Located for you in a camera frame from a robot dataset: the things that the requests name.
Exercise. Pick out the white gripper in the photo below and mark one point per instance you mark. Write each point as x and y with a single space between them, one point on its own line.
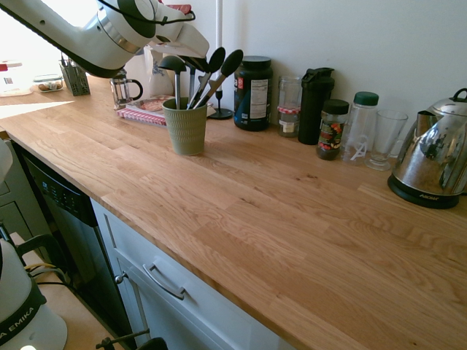
189 40

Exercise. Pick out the black and steel tongs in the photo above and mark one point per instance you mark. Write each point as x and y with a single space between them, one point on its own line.
215 82

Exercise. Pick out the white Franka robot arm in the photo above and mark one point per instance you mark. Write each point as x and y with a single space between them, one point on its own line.
91 40

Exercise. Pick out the black candle holder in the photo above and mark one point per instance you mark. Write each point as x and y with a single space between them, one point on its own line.
220 111

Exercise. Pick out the green ribbed utensil holder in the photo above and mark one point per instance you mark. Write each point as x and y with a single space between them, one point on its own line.
185 127

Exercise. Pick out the white patterned vase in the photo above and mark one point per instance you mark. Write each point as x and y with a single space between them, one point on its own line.
158 78

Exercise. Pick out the white pitcher blue lid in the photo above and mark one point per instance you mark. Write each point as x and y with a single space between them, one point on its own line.
136 73

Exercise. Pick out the black protein powder tub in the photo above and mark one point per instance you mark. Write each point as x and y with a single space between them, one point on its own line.
253 95

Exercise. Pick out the red checkered book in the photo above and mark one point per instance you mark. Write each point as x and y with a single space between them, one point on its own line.
146 111

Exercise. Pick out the glass french press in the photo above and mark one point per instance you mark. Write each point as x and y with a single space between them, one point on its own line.
122 89

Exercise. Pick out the glass jar checkered band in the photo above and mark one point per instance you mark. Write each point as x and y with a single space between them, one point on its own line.
289 109

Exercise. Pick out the grey-green cutlery caddy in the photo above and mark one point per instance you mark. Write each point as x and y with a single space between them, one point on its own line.
76 84

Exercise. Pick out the black shaker bottle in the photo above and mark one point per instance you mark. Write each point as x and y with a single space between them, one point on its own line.
315 109

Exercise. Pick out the glass food container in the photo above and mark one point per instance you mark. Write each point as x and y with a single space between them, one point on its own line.
48 84

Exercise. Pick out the spice jar black lid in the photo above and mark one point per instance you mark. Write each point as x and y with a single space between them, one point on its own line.
332 131

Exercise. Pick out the clear bottle green lid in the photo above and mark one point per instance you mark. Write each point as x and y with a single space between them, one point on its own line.
359 127

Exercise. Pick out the white container red lid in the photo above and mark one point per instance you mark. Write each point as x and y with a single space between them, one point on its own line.
11 82

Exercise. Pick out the black dishwasher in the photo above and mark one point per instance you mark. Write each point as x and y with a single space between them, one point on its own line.
69 218

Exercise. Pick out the clear drinking glass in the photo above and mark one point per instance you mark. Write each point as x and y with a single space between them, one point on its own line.
388 138

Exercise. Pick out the silver cabinet knob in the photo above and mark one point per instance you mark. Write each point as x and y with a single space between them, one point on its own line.
119 279

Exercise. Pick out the light blue cabinet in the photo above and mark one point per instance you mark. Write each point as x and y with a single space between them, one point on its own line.
204 313

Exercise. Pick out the steel electric kettle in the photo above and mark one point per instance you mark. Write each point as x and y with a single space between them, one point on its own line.
430 156

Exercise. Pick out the white wall pipe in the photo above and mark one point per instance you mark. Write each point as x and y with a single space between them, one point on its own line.
219 22

